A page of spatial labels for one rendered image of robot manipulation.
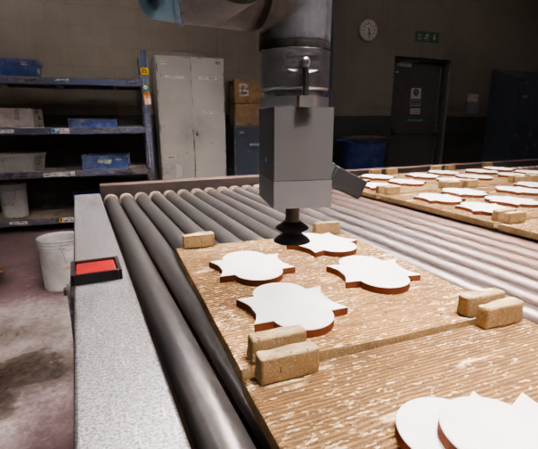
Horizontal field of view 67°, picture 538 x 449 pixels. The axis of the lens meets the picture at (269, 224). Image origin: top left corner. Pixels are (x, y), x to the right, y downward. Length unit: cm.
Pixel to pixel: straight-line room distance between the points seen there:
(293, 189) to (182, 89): 472
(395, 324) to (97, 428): 32
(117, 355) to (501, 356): 40
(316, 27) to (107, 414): 41
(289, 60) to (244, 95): 498
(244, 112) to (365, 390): 514
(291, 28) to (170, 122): 468
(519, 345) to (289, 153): 31
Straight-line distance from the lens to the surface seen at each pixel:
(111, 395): 44
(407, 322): 52
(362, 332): 48
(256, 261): 66
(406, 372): 42
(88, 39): 568
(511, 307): 55
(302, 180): 43
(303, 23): 44
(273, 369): 38
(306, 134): 43
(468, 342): 50
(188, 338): 50
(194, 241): 76
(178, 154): 511
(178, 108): 510
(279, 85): 43
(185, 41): 576
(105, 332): 55
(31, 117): 510
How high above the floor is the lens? 116
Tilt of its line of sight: 14 degrees down
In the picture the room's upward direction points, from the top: straight up
